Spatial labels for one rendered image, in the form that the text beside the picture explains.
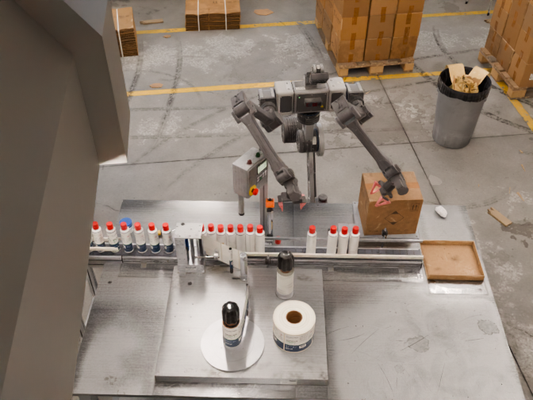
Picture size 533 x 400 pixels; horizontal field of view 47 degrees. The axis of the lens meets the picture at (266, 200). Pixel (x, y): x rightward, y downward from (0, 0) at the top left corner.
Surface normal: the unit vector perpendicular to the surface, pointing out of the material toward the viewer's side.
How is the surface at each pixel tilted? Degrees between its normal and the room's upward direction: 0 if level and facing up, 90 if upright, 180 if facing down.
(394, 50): 90
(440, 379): 0
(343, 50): 90
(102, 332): 0
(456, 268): 0
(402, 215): 90
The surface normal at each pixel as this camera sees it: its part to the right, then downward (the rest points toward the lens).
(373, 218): 0.05, 0.68
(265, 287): 0.00, -0.73
